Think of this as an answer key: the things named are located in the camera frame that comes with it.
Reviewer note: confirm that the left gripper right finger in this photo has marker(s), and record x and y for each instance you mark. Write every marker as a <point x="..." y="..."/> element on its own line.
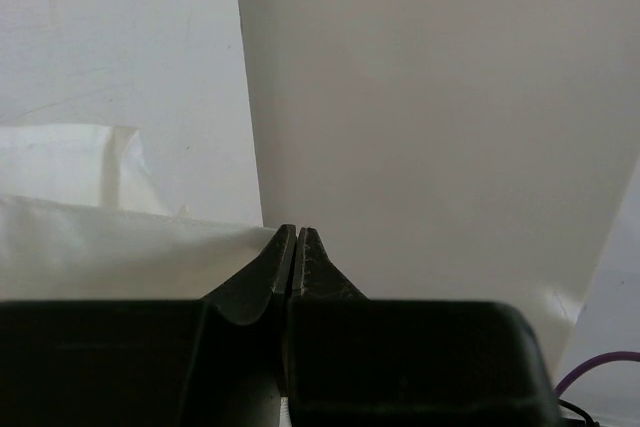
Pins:
<point x="313" y="274"/>

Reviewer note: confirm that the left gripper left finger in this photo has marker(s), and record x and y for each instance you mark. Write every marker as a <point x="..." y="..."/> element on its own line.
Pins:
<point x="245" y="297"/>

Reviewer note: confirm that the white pleated skirt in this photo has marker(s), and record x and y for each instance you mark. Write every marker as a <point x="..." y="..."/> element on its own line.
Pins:
<point x="80" y="219"/>

